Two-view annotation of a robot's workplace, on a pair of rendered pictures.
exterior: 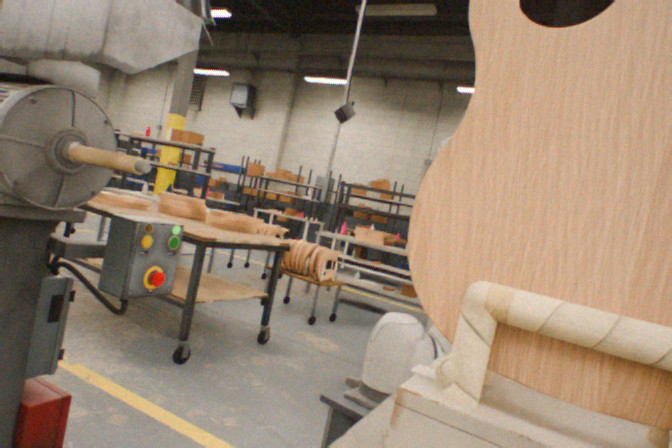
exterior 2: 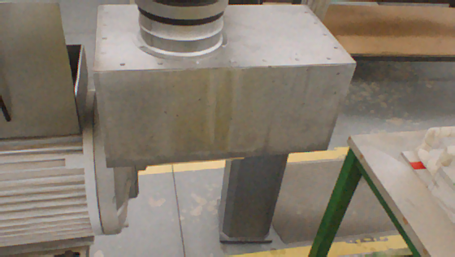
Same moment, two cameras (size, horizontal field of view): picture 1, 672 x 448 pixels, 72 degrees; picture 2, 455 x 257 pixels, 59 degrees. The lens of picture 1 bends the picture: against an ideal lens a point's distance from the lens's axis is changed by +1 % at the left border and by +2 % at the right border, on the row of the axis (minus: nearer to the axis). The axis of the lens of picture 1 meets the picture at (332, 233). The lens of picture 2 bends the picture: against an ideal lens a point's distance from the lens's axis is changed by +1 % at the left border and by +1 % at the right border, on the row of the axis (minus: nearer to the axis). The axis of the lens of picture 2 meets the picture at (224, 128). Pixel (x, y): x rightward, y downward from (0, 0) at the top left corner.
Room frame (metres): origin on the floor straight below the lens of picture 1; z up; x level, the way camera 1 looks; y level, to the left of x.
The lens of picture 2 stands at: (0.46, 0.78, 1.76)
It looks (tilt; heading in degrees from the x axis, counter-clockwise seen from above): 39 degrees down; 318
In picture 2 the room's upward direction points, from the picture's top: 6 degrees clockwise
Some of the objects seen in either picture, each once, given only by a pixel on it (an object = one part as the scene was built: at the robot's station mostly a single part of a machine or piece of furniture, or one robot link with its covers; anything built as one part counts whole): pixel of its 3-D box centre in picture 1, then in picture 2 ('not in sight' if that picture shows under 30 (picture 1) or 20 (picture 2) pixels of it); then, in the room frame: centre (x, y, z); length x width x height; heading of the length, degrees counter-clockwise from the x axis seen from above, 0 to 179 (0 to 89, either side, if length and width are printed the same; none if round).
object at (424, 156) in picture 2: not in sight; (427, 160); (0.73, -0.30, 0.96); 0.11 x 0.03 x 0.03; 153
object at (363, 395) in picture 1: (378, 390); not in sight; (1.39, -0.24, 0.73); 0.22 x 0.18 x 0.06; 56
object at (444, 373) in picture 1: (462, 364); not in sight; (0.45, -0.15, 1.12); 0.11 x 0.03 x 0.03; 153
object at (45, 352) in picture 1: (42, 268); not in sight; (1.20, 0.73, 0.93); 0.15 x 0.10 x 0.55; 64
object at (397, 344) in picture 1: (396, 349); not in sight; (1.38, -0.27, 0.87); 0.18 x 0.16 x 0.22; 105
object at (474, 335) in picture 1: (471, 349); not in sight; (0.41, -0.14, 1.15); 0.03 x 0.03 x 0.09
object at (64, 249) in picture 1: (96, 249); not in sight; (1.16, 0.58, 1.02); 0.19 x 0.04 x 0.04; 154
